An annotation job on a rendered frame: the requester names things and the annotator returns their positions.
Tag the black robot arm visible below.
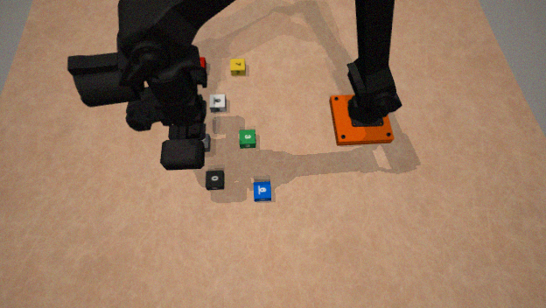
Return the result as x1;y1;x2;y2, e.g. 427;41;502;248
66;0;402;132

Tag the green block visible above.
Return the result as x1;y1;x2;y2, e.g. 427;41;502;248
239;129;256;149

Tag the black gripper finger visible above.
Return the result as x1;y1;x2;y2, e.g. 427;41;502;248
202;101;207;123
168;123;207;140

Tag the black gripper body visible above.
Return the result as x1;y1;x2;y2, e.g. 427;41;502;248
153;67;207;171

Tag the blue block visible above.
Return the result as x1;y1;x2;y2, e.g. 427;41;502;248
254;181;271;201

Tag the yellow block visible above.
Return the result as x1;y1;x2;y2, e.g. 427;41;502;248
231;59;246;76

